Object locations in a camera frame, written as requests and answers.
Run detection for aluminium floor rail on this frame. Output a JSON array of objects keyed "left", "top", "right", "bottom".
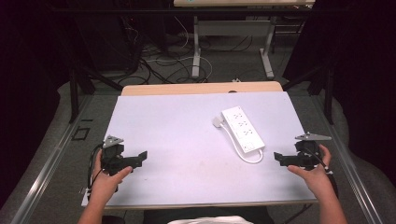
[
  {"left": 306, "top": 91, "right": 385, "bottom": 224},
  {"left": 9, "top": 92, "right": 95, "bottom": 224}
]

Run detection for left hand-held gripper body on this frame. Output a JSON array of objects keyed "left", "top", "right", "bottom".
[{"left": 101, "top": 134, "right": 126, "bottom": 175}]

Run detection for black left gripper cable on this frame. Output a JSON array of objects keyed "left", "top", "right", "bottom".
[{"left": 87, "top": 143, "right": 106, "bottom": 191}]

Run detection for bundle of floor cables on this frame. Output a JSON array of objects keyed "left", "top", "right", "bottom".
[{"left": 120, "top": 15, "right": 254, "bottom": 86}]

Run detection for white metal desk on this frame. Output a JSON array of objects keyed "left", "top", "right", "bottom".
[{"left": 173, "top": 0, "right": 316, "bottom": 80}]

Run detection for white table mat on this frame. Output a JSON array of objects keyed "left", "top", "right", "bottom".
[{"left": 80, "top": 91, "right": 318, "bottom": 208}]

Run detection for wooden table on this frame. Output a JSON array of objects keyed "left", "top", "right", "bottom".
[{"left": 120, "top": 80, "right": 284, "bottom": 97}]

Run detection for person's dark trousers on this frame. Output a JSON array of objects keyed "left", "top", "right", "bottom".
[{"left": 101, "top": 206, "right": 276, "bottom": 224}]

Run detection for white power strip cable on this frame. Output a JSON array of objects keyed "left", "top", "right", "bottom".
[{"left": 219, "top": 122, "right": 264, "bottom": 165}]

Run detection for person's left hand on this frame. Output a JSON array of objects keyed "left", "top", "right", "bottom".
[{"left": 89, "top": 149, "right": 134, "bottom": 203}]

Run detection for person's right hand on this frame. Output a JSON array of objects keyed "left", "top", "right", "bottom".
[{"left": 286, "top": 144, "right": 333, "bottom": 201}]

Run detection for black metal stand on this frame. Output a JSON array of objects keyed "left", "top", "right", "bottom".
[
  {"left": 281, "top": 59, "right": 335, "bottom": 126},
  {"left": 68, "top": 60, "right": 124, "bottom": 124}
]

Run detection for person's white shirt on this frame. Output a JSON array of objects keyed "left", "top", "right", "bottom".
[{"left": 167, "top": 215, "right": 255, "bottom": 224}]

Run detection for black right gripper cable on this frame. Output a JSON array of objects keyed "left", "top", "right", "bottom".
[{"left": 303, "top": 147, "right": 340, "bottom": 199}]

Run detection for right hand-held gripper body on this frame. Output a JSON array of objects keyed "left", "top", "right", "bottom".
[{"left": 294, "top": 132, "right": 332, "bottom": 172}]

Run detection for white power strip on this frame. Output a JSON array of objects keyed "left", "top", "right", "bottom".
[{"left": 220, "top": 105, "right": 266, "bottom": 154}]

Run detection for white power plug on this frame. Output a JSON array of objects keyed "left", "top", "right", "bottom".
[{"left": 212, "top": 115, "right": 226, "bottom": 129}]

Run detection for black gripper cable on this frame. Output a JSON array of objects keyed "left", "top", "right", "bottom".
[
  {"left": 87, "top": 143, "right": 106, "bottom": 191},
  {"left": 303, "top": 147, "right": 340, "bottom": 199}
]

